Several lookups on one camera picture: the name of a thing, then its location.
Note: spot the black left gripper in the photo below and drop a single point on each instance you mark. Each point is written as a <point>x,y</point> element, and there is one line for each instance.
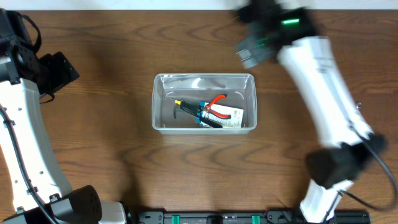
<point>62,70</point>

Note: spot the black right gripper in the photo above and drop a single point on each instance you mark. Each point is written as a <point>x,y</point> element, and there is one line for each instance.
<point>258,45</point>

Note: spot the red handled cutting pliers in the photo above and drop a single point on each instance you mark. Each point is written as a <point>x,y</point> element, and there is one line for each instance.
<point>216,110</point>

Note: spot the clear plastic container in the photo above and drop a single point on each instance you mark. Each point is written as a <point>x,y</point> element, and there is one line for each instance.
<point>200,89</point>

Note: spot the black yellow screwdriver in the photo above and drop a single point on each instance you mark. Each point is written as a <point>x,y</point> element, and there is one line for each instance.
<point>186,106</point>

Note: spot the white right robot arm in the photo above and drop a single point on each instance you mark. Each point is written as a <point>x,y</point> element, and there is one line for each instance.
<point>348,144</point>

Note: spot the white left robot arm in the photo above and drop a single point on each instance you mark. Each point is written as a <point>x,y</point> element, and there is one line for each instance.
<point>41,191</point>

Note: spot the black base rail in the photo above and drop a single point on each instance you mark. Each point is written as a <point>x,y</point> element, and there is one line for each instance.
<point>275,216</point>

